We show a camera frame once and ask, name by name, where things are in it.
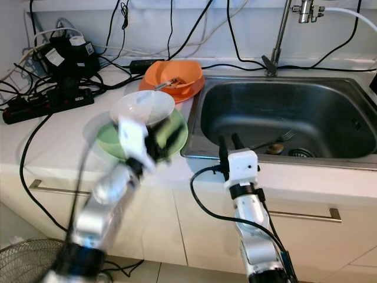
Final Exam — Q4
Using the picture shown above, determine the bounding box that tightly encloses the chrome filter tap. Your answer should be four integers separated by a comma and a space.
293, 0, 326, 24

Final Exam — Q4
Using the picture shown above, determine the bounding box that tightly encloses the black hanging power cord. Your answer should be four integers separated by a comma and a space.
18, 112, 68, 233

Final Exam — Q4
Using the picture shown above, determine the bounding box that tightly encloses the small black adapter brick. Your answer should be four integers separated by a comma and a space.
130, 58, 161, 73

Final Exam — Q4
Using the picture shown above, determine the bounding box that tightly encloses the orange plate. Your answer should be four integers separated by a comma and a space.
138, 77, 206, 104

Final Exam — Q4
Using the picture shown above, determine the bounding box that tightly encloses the green plate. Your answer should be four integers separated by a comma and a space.
97, 109, 189, 161

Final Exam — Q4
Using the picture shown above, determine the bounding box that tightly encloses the orange bowl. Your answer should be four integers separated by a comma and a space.
144, 59, 204, 92

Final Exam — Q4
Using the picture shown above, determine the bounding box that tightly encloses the metal fork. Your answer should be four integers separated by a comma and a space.
250, 130, 296, 149

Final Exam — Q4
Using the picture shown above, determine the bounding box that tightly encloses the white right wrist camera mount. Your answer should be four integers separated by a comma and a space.
224, 149, 260, 186

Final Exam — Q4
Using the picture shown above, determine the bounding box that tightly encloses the black charger box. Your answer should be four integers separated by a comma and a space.
35, 34, 100, 80

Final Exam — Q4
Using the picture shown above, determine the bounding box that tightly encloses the grey floor fan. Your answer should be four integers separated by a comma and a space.
0, 239, 62, 283

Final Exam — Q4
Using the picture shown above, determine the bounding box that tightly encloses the white water hose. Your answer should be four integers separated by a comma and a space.
323, 6, 377, 33

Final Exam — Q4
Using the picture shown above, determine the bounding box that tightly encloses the black power cable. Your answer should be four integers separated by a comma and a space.
203, 62, 377, 77
162, 0, 216, 62
274, 0, 363, 71
227, 0, 270, 71

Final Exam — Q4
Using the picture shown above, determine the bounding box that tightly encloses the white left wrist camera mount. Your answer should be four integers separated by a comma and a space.
117, 116, 151, 163

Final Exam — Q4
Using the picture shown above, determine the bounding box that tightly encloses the long white cable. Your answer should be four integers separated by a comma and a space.
99, 0, 253, 55

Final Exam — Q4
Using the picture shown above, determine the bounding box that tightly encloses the white kitchen cabinet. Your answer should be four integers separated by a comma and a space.
0, 165, 377, 283

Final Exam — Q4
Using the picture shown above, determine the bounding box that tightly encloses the stainless steel sink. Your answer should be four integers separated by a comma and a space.
180, 75, 377, 173

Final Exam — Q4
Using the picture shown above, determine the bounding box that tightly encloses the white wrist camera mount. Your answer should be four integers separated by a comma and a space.
117, 116, 151, 163
224, 149, 260, 186

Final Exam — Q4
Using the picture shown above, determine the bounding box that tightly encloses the spoon in orange bowl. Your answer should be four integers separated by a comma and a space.
155, 77, 192, 90

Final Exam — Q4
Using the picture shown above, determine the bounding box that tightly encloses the black power strip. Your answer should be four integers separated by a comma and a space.
2, 87, 95, 124

